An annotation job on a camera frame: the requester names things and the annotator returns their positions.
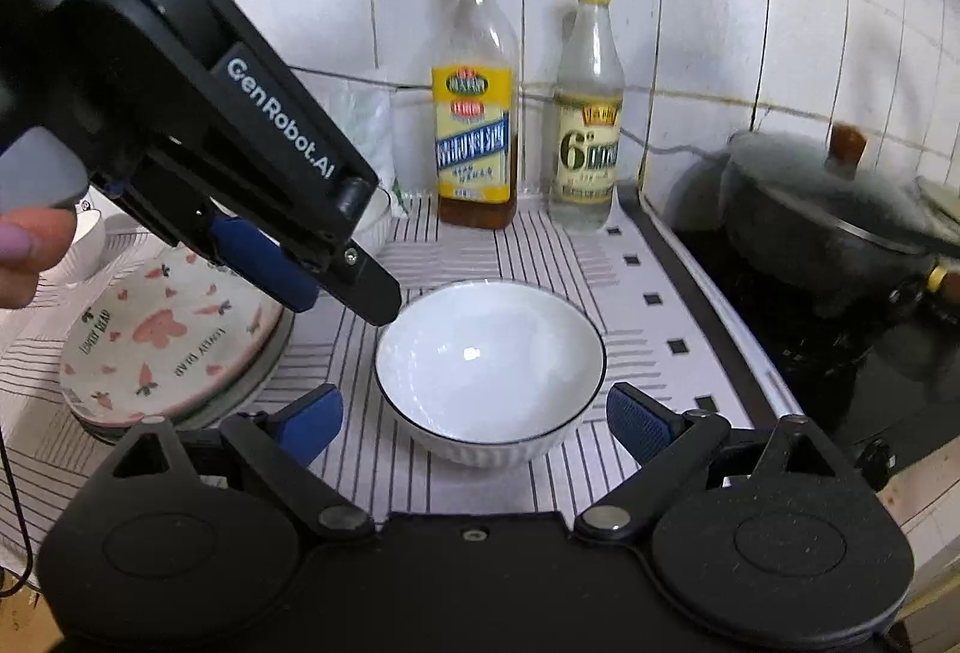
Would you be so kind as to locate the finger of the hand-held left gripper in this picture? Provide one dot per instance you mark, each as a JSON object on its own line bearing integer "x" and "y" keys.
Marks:
{"x": 371, "y": 293}
{"x": 262, "y": 263}

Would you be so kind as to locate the glass pot lid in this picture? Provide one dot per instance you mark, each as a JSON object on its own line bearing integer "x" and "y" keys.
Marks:
{"x": 795, "y": 173}

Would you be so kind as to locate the black cooking pot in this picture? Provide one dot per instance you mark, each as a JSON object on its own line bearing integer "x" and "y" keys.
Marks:
{"x": 787, "y": 255}

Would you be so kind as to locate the striped white tablecloth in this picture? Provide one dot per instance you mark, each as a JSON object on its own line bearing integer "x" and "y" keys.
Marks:
{"x": 525, "y": 255}

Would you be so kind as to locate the white salt bag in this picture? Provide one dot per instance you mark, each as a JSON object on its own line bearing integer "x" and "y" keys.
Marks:
{"x": 367, "y": 128}

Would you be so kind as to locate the person's left hand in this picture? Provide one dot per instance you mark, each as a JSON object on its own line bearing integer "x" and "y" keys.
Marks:
{"x": 30, "y": 255}

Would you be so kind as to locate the small white ribbed bowl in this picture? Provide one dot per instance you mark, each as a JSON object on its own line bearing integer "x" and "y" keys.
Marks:
{"x": 487, "y": 353}

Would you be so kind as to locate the clear vinegar bottle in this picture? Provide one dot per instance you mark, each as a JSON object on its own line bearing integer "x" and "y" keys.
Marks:
{"x": 589, "y": 158}

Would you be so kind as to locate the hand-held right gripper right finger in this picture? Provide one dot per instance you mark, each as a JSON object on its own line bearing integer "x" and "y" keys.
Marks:
{"x": 637, "y": 420}

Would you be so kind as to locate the brown cooking wine bottle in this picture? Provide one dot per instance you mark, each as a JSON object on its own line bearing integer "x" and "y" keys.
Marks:
{"x": 474, "y": 150}

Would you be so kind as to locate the pink rabbit print plate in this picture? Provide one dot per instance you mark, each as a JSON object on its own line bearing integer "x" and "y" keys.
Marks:
{"x": 165, "y": 353}

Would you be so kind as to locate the black stove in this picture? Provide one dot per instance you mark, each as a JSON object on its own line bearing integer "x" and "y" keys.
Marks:
{"x": 787, "y": 353}

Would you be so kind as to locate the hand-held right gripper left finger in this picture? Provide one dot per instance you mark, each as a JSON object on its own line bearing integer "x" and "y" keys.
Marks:
{"x": 311, "y": 420}

